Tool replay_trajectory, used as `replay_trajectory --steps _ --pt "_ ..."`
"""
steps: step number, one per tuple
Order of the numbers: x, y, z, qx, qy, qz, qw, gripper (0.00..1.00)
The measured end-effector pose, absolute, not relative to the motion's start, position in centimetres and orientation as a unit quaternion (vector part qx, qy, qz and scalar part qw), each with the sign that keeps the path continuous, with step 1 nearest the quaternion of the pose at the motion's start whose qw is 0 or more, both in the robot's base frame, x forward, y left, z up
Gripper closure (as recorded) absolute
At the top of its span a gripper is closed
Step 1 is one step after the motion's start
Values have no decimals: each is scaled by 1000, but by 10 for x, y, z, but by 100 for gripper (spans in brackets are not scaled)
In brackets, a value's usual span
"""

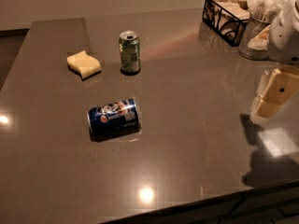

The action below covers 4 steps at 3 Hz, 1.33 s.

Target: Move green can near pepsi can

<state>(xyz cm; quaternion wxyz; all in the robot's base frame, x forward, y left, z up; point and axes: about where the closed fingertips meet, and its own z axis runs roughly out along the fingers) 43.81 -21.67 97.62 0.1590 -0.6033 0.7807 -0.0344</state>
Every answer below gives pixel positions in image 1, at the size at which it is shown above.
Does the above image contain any blue pepsi can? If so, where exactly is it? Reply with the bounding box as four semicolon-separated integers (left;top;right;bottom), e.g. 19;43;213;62
87;99;140;135

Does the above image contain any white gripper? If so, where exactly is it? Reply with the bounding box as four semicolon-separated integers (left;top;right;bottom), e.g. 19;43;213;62
250;0;299;124

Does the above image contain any black wire napkin basket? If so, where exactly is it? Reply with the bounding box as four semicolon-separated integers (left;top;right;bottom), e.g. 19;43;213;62
202;0;249;47

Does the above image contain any yellow sponge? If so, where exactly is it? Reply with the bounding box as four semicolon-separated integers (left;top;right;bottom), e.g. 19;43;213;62
66;50;101;80

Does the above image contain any green soda can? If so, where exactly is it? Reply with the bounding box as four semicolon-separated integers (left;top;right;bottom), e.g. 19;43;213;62
119;30;141;74

